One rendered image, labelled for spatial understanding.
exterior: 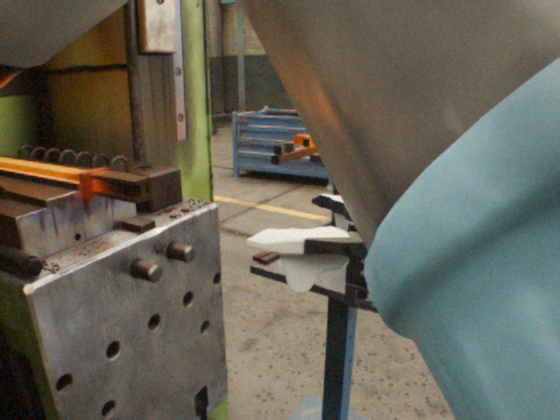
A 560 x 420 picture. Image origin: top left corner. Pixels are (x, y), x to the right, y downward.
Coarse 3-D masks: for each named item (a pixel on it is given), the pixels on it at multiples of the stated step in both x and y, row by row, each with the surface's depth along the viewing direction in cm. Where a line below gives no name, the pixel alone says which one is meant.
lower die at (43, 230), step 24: (0, 168) 68; (0, 192) 59; (24, 192) 57; (48, 192) 57; (72, 192) 57; (0, 216) 52; (24, 216) 51; (48, 216) 54; (72, 216) 57; (96, 216) 61; (120, 216) 65; (0, 240) 53; (24, 240) 51; (48, 240) 54; (72, 240) 58
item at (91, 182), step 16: (0, 160) 70; (16, 160) 70; (64, 176) 60; (80, 176) 57; (96, 176) 57; (112, 176) 56; (128, 176) 56; (144, 176) 56; (96, 192) 58; (112, 192) 57; (128, 192) 56; (144, 192) 55
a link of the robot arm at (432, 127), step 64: (256, 0) 4; (320, 0) 3; (384, 0) 2; (448, 0) 2; (512, 0) 2; (320, 64) 3; (384, 64) 3; (448, 64) 2; (512, 64) 2; (320, 128) 4; (384, 128) 3; (448, 128) 2; (512, 128) 2; (384, 192) 3; (448, 192) 2; (512, 192) 2; (384, 256) 3; (448, 256) 2; (512, 256) 2; (384, 320) 4; (448, 320) 3; (512, 320) 2; (448, 384) 3; (512, 384) 3
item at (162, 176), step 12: (120, 168) 75; (132, 168) 75; (144, 168) 77; (156, 168) 75; (168, 168) 75; (156, 180) 71; (168, 180) 74; (180, 180) 77; (156, 192) 72; (168, 192) 74; (180, 192) 77; (144, 204) 72; (156, 204) 72; (168, 204) 75
